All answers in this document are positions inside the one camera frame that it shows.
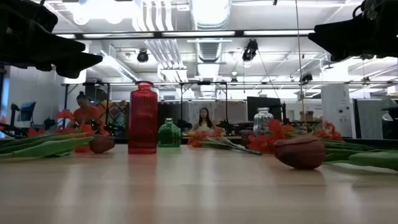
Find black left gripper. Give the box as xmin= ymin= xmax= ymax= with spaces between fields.
xmin=0 ymin=0 xmax=103 ymax=78

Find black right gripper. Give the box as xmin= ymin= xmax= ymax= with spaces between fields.
xmin=307 ymin=0 xmax=398 ymax=62

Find red ribbed glass vase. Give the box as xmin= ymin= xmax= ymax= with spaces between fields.
xmin=127 ymin=80 xmax=159 ymax=155

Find clear glass vase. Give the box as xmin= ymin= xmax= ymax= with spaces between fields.
xmin=253 ymin=107 xmax=275 ymax=137

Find green glass vase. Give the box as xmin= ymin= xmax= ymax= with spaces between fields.
xmin=157 ymin=118 xmax=182 ymax=148

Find small black monitor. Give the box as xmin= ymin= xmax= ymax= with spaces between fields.
xmin=17 ymin=101 xmax=37 ymax=122

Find white column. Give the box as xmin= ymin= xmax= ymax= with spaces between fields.
xmin=321 ymin=83 xmax=354 ymax=138

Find colourful patterned panel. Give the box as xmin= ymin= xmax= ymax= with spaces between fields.
xmin=102 ymin=100 xmax=129 ymax=136

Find grey partition panel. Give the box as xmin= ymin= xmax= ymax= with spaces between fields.
xmin=354 ymin=98 xmax=389 ymax=140

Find overhead rig crossbar with lights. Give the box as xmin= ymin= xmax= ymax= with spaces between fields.
xmin=52 ymin=29 xmax=315 ymax=40

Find large black monitor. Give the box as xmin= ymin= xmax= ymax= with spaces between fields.
xmin=246 ymin=96 xmax=282 ymax=122

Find dark office chair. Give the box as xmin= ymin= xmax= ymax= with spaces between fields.
xmin=381 ymin=105 xmax=398 ymax=140

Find black table edge frame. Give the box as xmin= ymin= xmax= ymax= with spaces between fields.
xmin=0 ymin=136 xmax=398 ymax=149

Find silver ceiling duct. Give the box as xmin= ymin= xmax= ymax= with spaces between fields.
xmin=188 ymin=0 xmax=233 ymax=65

